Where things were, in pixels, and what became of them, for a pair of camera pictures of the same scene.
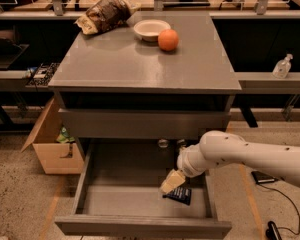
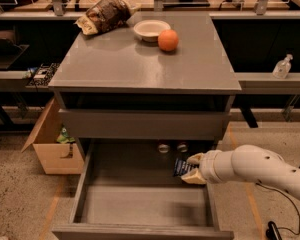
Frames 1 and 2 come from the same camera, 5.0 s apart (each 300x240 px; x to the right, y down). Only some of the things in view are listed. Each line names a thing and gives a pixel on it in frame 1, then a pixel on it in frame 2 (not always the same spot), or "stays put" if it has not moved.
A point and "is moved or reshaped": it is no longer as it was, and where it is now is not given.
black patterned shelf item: (41, 75) stays put
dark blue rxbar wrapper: (180, 194) is moved or reshaped
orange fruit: (168, 40) stays put
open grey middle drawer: (118, 195) stays put
